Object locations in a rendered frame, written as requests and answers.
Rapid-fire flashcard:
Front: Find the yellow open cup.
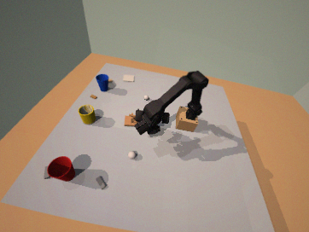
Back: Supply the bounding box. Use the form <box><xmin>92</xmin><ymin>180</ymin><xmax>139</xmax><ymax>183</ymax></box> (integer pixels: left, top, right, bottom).
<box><xmin>79</xmin><ymin>105</ymin><xmax>96</xmax><ymax>125</ymax></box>

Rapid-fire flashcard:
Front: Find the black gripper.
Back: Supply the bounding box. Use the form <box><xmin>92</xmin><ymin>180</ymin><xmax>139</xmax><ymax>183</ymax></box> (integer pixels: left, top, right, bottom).
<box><xmin>135</xmin><ymin>110</ymin><xmax>170</xmax><ymax>124</ymax></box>

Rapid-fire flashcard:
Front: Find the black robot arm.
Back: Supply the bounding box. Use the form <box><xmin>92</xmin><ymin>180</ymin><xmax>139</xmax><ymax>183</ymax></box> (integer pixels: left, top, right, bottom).
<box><xmin>134</xmin><ymin>71</ymin><xmax>209</xmax><ymax>136</ymax></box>

